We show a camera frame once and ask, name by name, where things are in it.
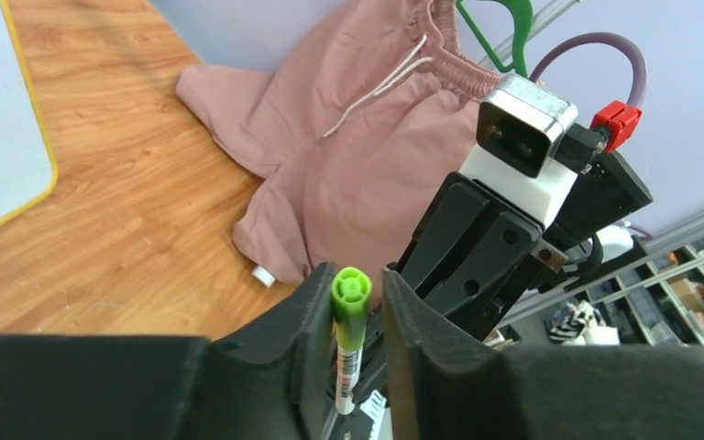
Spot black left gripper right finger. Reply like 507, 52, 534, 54
382, 270, 704, 439

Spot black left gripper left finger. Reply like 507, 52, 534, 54
0, 263, 336, 439

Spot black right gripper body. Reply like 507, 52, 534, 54
389, 152, 653, 340

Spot green white marker pen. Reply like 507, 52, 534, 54
330, 267, 373, 415

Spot white rack side foot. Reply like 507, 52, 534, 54
251, 266, 276, 287

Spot pink cloth shorts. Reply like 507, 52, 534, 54
176, 1, 501, 283

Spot green clothes hanger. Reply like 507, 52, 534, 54
455, 0, 534, 77

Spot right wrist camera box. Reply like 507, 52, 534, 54
459, 73, 578, 227

